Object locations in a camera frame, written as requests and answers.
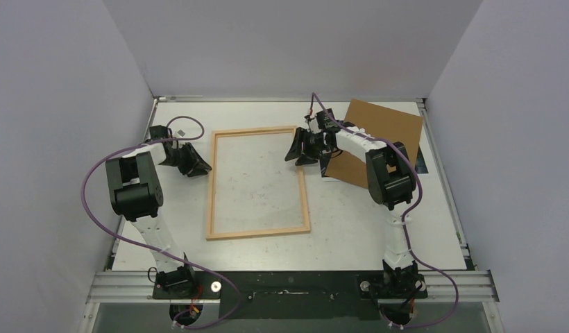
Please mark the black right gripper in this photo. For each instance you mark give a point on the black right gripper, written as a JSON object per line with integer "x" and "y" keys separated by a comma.
{"x": 309, "y": 144}

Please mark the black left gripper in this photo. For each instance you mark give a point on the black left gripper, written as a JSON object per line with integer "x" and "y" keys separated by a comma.
{"x": 190, "y": 169}

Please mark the clear glass pane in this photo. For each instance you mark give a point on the clear glass pane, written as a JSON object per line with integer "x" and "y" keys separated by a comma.
{"x": 258, "y": 184}

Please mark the light wooden picture frame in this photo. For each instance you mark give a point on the light wooden picture frame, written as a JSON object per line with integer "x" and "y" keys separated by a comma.
{"x": 257, "y": 184}

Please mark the brown frame backing board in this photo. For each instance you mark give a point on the brown frame backing board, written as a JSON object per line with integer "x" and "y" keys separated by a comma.
{"x": 393, "y": 121}

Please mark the colour printed photo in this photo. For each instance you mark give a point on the colour printed photo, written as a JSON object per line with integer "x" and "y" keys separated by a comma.
{"x": 420, "y": 166}

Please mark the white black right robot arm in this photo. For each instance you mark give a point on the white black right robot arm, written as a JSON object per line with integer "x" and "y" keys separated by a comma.
{"x": 390, "y": 182}

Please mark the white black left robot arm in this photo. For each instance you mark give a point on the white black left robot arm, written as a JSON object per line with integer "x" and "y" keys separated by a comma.
{"x": 136, "y": 194}

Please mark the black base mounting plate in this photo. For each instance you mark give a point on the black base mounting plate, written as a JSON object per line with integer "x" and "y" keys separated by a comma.
{"x": 279, "y": 295}

